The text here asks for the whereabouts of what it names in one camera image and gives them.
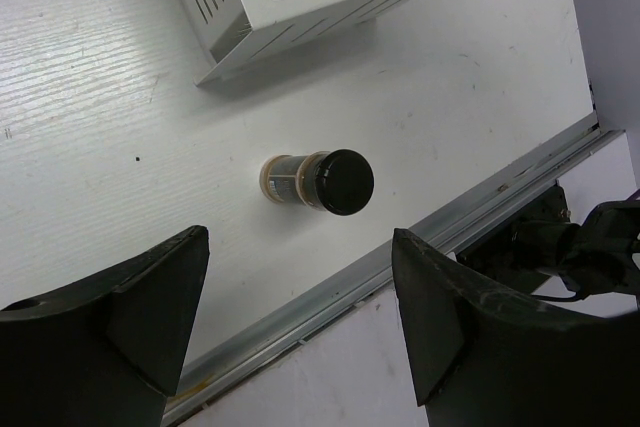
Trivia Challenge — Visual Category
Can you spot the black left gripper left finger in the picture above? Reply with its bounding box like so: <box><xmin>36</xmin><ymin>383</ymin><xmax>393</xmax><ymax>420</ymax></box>
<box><xmin>1</xmin><ymin>226</ymin><xmax>209</xmax><ymax>426</ymax></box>

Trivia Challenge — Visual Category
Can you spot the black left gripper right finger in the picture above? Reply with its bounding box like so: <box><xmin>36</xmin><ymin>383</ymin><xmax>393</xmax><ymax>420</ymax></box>
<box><xmin>392</xmin><ymin>229</ymin><xmax>639</xmax><ymax>426</ymax></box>

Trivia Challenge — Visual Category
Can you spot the spice jar black lid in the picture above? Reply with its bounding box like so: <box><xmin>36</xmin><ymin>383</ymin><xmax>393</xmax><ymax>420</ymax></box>
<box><xmin>258</xmin><ymin>148</ymin><xmax>376</xmax><ymax>218</ymax></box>

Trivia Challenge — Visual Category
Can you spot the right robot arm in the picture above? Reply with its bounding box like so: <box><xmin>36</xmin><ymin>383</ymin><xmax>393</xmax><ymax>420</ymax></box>
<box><xmin>512</xmin><ymin>200</ymin><xmax>639</xmax><ymax>303</ymax></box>

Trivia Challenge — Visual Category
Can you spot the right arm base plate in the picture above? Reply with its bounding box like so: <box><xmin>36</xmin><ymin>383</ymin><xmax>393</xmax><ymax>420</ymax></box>
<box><xmin>456</xmin><ymin>185</ymin><xmax>579</xmax><ymax>294</ymax></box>

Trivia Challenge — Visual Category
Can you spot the aluminium table edge rail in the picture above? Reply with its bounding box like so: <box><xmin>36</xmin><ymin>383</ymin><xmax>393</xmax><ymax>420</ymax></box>
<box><xmin>161</xmin><ymin>114</ymin><xmax>611</xmax><ymax>426</ymax></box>

